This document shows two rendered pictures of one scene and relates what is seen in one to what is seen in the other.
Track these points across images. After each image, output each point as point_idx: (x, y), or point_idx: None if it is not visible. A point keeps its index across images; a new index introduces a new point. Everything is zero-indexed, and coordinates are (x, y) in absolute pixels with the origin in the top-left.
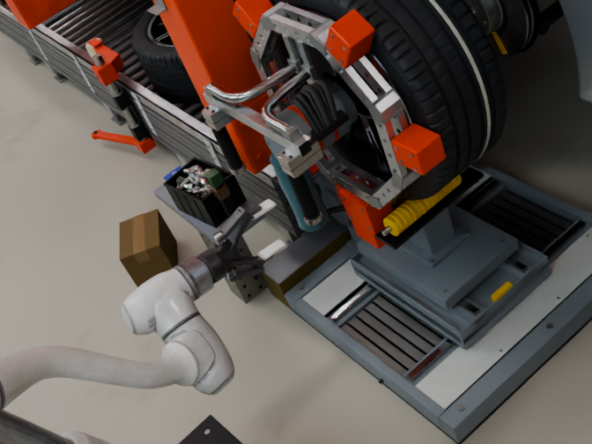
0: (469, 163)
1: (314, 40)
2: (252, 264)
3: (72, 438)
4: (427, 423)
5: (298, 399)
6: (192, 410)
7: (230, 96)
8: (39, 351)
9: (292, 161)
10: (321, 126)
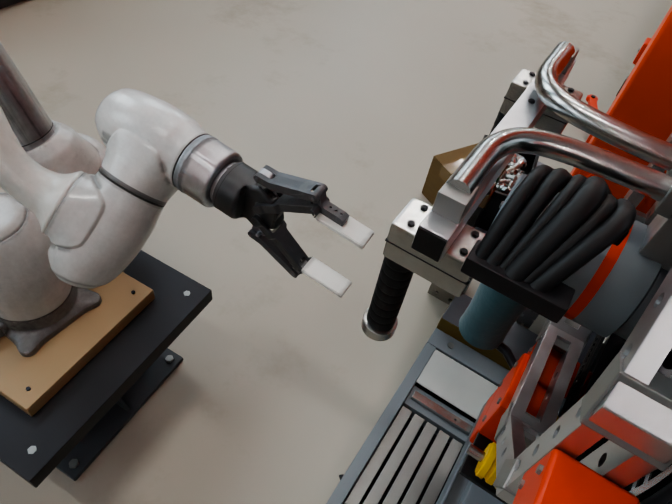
0: None
1: None
2: (284, 254)
3: (51, 138)
4: None
5: (311, 381)
6: (290, 278)
7: (542, 75)
8: None
9: (400, 232)
10: (497, 260)
